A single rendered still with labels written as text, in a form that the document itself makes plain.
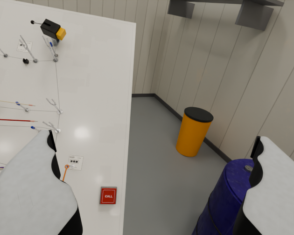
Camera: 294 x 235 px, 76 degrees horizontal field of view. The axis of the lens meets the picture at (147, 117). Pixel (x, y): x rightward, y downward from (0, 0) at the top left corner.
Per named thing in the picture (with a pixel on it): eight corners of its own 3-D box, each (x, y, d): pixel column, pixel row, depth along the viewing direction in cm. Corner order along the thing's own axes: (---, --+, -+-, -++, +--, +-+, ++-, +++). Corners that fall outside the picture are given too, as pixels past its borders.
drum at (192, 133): (205, 155, 277) (220, 119, 248) (184, 161, 258) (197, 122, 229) (188, 140, 306) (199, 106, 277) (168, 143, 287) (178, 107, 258)
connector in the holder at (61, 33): (62, 31, 72) (60, 26, 70) (66, 33, 72) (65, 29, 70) (57, 38, 71) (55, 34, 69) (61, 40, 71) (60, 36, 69)
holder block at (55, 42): (39, 28, 77) (31, 10, 68) (65, 40, 78) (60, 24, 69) (33, 36, 75) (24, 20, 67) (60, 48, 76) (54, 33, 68)
